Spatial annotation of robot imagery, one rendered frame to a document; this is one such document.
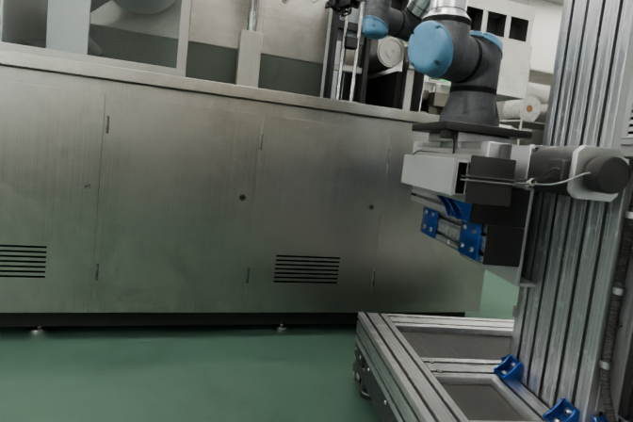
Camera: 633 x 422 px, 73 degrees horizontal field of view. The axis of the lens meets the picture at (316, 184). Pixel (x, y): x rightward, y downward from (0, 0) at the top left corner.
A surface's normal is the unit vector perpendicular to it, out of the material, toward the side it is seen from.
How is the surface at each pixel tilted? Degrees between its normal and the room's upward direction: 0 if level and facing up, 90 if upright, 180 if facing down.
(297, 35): 90
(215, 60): 90
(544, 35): 90
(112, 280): 90
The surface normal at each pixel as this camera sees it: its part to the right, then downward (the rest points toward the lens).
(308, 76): 0.28, 0.11
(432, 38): -0.83, 0.09
